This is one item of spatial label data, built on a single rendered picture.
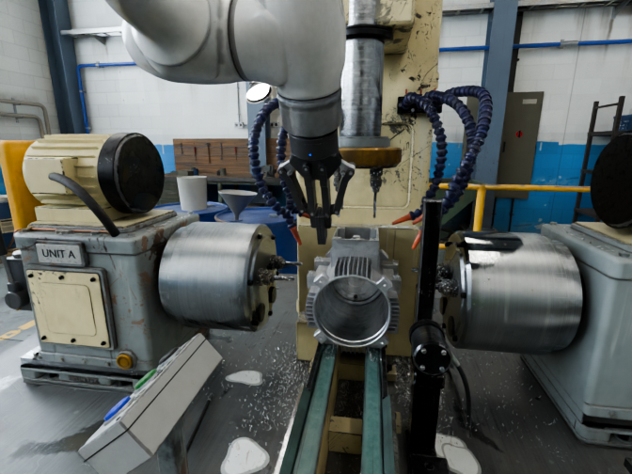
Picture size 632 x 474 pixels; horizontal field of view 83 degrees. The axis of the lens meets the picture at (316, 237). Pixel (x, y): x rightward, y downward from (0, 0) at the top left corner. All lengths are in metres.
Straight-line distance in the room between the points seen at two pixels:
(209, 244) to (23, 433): 0.50
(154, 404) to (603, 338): 0.71
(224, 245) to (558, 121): 5.86
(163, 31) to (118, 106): 6.99
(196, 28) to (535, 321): 0.70
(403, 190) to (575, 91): 5.51
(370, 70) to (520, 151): 5.43
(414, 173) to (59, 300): 0.88
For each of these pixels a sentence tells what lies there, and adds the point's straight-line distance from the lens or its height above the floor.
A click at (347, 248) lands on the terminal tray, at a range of 0.78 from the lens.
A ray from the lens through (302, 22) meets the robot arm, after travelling 0.46.
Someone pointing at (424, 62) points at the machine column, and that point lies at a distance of 1.01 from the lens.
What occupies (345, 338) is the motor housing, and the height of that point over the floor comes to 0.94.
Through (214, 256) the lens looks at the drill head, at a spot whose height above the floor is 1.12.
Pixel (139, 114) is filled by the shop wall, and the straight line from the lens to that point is 7.21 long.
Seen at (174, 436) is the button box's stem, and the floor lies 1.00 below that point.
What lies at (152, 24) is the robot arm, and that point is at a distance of 0.47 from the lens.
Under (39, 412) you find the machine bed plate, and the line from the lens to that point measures 1.01.
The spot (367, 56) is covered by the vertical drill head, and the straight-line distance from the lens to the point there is 0.78.
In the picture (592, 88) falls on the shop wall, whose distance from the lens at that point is 6.50.
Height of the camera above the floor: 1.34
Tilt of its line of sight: 14 degrees down
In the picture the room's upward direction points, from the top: straight up
